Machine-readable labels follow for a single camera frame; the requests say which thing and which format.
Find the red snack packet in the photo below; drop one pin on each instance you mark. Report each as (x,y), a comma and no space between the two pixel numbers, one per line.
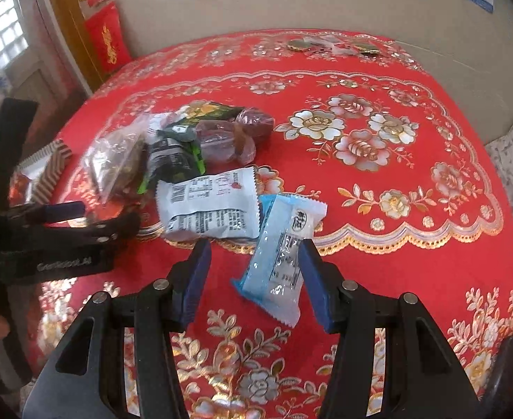
(20,187)

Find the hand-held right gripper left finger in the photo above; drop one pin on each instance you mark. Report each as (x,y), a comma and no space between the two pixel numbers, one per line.
(197,270)

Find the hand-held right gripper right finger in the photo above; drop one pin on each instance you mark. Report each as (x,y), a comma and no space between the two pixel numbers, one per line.
(313,288)

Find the clear bag of brown snacks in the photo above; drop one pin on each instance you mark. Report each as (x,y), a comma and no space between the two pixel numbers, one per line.
(112,161)

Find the dark chair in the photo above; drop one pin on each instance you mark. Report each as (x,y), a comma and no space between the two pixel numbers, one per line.
(507,362)

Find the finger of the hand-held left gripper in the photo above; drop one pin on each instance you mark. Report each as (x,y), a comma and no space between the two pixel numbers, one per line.
(64,210)
(108,231)

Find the striped cardboard box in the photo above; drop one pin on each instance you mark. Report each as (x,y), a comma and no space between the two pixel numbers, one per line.
(51,166)

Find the white snack packet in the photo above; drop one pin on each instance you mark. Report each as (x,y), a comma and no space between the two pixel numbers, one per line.
(204,209)

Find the wooden door frame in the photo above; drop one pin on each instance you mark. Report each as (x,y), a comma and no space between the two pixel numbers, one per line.
(71,22)

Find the light blue snack packet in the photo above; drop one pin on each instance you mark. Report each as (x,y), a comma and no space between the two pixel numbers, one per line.
(278,253)

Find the red floral tablecloth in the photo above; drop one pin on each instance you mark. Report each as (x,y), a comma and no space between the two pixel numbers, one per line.
(370,244)

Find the black and green snack packet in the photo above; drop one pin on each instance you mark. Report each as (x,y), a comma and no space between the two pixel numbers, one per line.
(169,161)

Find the green and yellow snack packet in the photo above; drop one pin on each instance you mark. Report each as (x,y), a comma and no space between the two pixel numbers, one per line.
(208,111)

